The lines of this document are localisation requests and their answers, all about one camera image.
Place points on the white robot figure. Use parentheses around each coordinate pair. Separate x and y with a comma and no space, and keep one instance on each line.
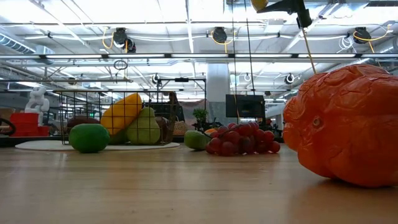
(37,101)

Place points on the green lime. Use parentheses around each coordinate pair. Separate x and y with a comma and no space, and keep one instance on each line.
(89,138)

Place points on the dark flat monitor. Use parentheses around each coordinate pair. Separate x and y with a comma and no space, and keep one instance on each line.
(245,105)

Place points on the white round plate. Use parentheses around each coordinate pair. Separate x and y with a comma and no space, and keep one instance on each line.
(40,145)

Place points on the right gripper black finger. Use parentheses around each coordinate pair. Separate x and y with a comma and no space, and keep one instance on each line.
(289,7)

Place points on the yellow orange mango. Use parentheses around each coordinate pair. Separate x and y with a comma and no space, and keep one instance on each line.
(121,115)

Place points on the red stacked boxes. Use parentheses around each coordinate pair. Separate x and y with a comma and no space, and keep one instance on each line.
(23,124)

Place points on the green pear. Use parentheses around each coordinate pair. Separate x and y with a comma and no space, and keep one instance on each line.
(144,129)

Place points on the small round ceiling reel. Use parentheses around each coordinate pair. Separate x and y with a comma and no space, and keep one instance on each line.
(289,78)
(155,78)

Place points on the red grape bunch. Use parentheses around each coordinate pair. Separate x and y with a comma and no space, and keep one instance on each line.
(242,140)

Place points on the potted green plant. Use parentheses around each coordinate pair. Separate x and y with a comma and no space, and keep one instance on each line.
(200,119)

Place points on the green cucumber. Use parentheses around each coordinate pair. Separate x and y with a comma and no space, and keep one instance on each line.
(196,140)

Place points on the orange bell pepper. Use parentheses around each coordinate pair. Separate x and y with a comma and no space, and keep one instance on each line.
(348,124)

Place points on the person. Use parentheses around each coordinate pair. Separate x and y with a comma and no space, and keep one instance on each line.
(173,99)

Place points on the woven wicker basket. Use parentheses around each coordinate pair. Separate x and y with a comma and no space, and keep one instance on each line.
(182,128)

